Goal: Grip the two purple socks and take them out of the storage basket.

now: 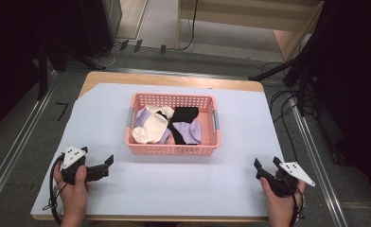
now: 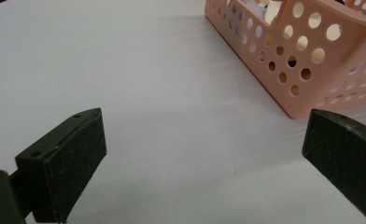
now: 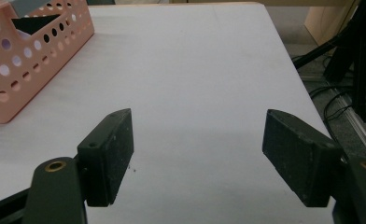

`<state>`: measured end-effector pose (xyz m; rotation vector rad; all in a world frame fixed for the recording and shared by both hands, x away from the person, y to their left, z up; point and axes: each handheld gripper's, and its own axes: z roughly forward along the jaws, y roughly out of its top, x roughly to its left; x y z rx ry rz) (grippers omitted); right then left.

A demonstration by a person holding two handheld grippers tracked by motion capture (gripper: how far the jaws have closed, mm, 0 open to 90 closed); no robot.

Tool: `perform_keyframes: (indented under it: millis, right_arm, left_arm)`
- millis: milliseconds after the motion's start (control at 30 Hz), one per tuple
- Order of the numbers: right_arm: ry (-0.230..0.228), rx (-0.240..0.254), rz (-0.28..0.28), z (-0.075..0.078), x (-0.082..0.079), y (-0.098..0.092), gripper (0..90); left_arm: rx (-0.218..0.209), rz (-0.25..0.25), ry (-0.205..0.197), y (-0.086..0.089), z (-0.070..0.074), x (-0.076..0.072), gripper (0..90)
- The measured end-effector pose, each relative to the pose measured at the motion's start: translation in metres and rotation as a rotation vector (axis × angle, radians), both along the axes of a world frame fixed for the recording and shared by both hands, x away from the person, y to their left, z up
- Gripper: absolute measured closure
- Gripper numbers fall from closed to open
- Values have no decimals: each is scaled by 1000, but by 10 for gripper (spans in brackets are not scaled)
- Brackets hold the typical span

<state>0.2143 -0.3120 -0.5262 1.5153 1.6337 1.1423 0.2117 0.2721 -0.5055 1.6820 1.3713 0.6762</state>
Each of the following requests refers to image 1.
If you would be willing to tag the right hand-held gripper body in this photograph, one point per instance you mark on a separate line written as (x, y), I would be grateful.
(295, 172)

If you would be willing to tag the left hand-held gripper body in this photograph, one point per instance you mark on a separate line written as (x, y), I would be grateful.
(74, 156)

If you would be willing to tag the person's left hand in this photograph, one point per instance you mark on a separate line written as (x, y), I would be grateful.
(73, 197)

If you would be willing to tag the person's right hand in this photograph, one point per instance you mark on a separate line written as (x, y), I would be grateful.
(281, 206)

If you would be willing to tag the white table mat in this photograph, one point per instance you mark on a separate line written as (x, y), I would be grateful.
(161, 183)

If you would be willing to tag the light purple sock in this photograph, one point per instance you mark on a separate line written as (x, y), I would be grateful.
(190, 132)
(142, 118)

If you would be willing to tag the large cream sock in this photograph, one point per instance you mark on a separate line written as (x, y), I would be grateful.
(152, 127)

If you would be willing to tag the pink plastic basket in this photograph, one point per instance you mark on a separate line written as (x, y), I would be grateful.
(174, 148)

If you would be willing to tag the small cream sock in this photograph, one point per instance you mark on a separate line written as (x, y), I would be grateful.
(165, 111)

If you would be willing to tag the black metal stand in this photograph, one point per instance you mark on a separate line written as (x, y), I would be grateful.
(43, 69)

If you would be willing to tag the black sock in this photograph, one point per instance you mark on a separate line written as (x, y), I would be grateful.
(183, 115)

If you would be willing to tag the black tripod stand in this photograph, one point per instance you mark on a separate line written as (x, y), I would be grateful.
(300, 67)

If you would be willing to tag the dark cabinet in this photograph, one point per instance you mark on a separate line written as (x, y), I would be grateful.
(100, 22)

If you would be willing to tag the light wooden furniture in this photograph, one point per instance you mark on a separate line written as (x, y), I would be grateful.
(256, 19)

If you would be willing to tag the metal floor rail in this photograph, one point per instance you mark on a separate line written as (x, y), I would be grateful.
(174, 73)
(16, 148)
(319, 170)

